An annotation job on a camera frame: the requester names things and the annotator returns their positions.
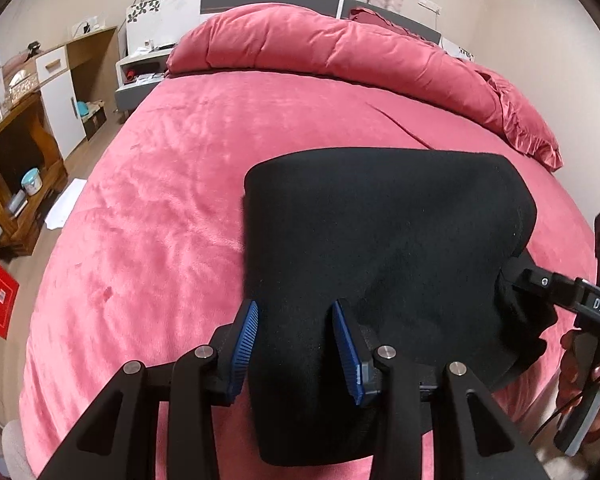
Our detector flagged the pink bed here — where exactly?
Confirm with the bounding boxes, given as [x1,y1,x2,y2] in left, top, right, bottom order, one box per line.
[20,67,600,480]

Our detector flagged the pink duvet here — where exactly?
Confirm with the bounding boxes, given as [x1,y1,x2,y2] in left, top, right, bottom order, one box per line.
[166,4,505,132]

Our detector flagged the white paper sheet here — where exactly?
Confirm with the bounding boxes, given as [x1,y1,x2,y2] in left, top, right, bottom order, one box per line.
[44,178,87,229]

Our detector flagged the white leaf-print panel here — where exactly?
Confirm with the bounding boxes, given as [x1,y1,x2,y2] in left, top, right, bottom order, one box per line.
[126,0,202,54]
[440,35,476,62]

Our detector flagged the dark red pillow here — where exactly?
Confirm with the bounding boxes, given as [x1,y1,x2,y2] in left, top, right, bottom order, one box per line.
[349,7,411,37]

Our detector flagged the black pants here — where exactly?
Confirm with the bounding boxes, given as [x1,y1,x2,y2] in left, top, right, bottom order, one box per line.
[242,147,560,467]

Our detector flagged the person's right hand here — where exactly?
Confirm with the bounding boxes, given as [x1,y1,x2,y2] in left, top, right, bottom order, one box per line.
[554,331,600,425]

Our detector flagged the teal lidded cup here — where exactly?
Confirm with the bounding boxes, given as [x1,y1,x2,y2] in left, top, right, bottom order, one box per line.
[20,168,42,196]

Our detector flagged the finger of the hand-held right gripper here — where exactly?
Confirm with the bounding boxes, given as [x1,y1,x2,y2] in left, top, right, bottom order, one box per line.
[500,252,581,312]

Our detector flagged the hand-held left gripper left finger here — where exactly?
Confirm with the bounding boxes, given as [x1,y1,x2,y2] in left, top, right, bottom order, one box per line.
[40,300,259,480]

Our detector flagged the wooden desk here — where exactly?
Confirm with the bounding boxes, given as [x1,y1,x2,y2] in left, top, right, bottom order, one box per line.
[0,92,69,257]

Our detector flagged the white and wood cabinet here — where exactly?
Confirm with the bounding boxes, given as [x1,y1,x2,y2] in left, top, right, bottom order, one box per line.
[33,25,120,162]

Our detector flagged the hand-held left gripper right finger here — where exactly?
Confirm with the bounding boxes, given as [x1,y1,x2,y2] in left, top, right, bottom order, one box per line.
[332,300,550,480]

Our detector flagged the white nightstand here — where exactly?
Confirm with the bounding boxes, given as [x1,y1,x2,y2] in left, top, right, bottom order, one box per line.
[114,50,177,114]

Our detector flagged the grey headboard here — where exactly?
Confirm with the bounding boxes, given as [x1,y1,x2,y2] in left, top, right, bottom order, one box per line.
[200,0,442,47]

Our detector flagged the pink ruffled pillow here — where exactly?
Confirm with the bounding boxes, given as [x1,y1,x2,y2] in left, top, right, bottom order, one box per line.
[472,62,564,172]

